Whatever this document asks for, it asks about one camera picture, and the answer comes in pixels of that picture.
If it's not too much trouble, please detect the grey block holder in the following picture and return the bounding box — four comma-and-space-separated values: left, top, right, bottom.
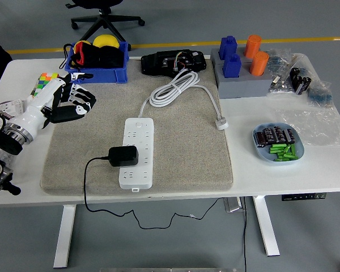
216, 62, 273, 99
210, 47, 270, 66

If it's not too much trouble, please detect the blue block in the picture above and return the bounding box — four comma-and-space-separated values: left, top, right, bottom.
218, 35, 238, 61
222, 53, 242, 79

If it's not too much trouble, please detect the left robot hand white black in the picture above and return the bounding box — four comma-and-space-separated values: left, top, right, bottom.
8, 72, 97, 139

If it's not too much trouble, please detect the colourful puzzle cube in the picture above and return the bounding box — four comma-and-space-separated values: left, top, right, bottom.
29, 72, 60, 99

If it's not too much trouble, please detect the grey metal box under table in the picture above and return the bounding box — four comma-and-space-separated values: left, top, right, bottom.
223, 197, 246, 213

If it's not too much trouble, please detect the black plug with cord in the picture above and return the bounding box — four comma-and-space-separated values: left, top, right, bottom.
83, 146, 224, 230

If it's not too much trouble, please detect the white coiled cord with plug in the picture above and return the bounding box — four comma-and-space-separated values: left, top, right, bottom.
138, 69, 230, 131

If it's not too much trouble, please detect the thin black hanging cable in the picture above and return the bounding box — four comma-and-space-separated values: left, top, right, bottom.
242, 197, 249, 272

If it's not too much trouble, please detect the orange cylinder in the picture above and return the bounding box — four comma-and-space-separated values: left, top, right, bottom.
243, 35, 262, 58
249, 50, 270, 76

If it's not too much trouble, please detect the grey-brown mat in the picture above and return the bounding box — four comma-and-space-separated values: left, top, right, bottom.
39, 56, 235, 196

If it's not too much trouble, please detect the plastic bag of metal parts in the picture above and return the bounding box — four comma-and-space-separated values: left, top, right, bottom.
267, 72, 294, 97

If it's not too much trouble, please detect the light blue dish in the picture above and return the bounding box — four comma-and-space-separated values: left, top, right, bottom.
252, 122, 305, 164

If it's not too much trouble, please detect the black and red cloth bag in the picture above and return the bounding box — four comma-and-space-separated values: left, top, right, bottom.
62, 41, 125, 71

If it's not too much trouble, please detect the yellow foam ball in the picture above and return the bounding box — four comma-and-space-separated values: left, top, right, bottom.
92, 33, 120, 49

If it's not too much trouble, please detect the blue plastic bin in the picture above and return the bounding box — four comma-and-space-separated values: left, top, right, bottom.
64, 41, 130, 84

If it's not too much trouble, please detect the empty clear plastic bag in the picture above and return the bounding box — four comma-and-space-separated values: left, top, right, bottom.
273, 107, 340, 147

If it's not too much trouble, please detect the plastic bag of blue parts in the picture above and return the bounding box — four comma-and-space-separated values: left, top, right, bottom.
267, 48, 292, 75

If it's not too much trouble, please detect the white power strip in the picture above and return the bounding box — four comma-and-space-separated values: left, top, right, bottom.
118, 117, 155, 192

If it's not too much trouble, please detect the black office chair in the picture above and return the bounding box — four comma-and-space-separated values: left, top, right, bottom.
65, 0, 146, 52

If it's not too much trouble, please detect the white wall socket panel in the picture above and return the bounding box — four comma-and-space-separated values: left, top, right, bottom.
0, 99, 25, 117

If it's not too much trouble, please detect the plastic bag of black capacitors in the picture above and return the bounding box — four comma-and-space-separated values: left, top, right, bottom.
287, 53, 315, 97

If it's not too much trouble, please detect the black table control panel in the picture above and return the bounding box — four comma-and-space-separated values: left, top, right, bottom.
282, 193, 328, 202

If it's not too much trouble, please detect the plastic bag of blue resistors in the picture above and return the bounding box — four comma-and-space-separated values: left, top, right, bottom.
307, 80, 334, 108

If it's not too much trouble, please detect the white table leg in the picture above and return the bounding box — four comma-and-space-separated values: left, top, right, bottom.
252, 195, 281, 257
53, 204, 77, 269

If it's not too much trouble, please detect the black electronic device with wires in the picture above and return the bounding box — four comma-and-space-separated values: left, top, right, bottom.
141, 49, 207, 77

